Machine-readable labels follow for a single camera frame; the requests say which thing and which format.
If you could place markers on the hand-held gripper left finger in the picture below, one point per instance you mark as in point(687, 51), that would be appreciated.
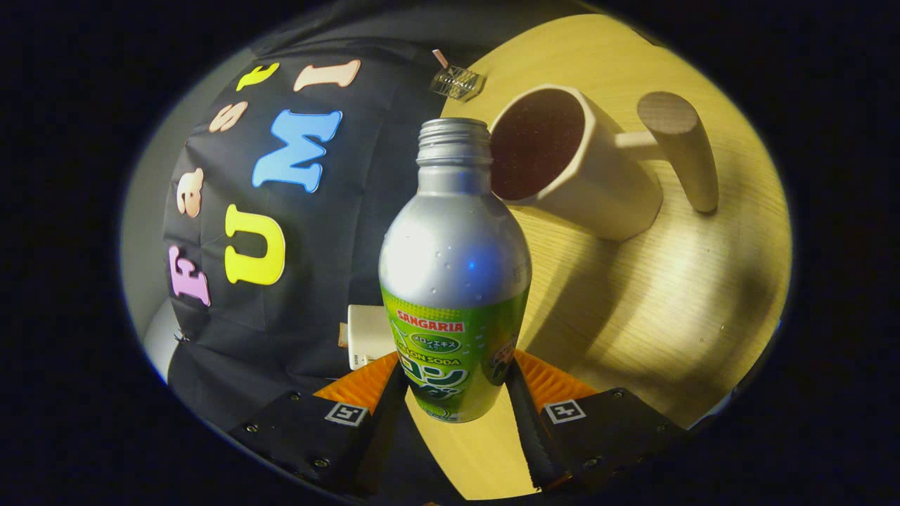
point(383, 429)

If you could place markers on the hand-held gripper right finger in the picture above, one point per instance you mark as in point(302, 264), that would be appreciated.
point(531, 439)

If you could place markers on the silver bottle with green label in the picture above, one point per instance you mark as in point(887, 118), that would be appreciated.
point(453, 267)

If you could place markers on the white toaster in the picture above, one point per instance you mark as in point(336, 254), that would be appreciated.
point(369, 337)

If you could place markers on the toast slice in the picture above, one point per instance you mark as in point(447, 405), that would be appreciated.
point(343, 334)

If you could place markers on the wooden table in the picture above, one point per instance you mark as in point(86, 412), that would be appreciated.
point(668, 316)

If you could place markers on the black backdrop cloth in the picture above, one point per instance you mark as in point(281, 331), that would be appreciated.
point(337, 232)

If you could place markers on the pink striped straw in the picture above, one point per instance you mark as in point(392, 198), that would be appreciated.
point(441, 59)

